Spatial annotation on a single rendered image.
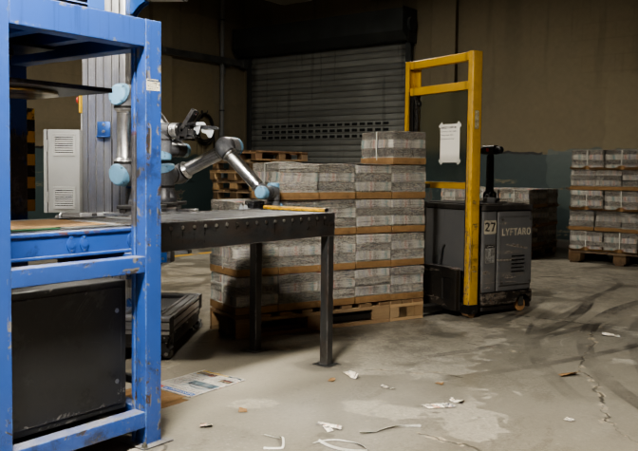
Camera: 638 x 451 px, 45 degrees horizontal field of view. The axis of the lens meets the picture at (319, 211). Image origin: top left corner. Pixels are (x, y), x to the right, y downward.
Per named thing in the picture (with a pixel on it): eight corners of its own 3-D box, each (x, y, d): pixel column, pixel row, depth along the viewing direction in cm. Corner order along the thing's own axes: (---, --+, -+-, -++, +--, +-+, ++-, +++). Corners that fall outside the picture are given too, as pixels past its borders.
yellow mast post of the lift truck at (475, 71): (459, 303, 547) (464, 51, 538) (469, 302, 552) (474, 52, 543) (468, 305, 540) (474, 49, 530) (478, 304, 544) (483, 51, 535)
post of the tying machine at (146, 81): (147, 436, 296) (147, 24, 288) (163, 441, 291) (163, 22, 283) (129, 441, 289) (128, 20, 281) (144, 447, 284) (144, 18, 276)
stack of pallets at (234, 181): (261, 232, 1273) (261, 152, 1266) (309, 235, 1221) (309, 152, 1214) (206, 237, 1162) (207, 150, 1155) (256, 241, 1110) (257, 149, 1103)
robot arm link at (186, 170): (159, 169, 484) (230, 133, 464) (172, 170, 498) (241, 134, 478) (165, 187, 482) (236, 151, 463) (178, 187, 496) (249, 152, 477)
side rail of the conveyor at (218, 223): (327, 234, 409) (327, 212, 409) (335, 234, 406) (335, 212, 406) (121, 254, 303) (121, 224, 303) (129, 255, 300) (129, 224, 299)
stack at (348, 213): (208, 328, 498) (209, 198, 494) (358, 312, 560) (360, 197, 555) (234, 340, 465) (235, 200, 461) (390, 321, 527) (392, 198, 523)
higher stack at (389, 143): (357, 312, 559) (360, 132, 553) (390, 309, 575) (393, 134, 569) (389, 321, 527) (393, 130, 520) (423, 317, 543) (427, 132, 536)
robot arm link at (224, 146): (215, 131, 455) (271, 190, 444) (225, 132, 465) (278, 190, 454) (204, 145, 458) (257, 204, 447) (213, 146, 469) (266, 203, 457)
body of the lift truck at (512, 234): (417, 302, 609) (419, 199, 604) (469, 296, 638) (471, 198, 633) (479, 316, 550) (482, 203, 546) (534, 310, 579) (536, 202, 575)
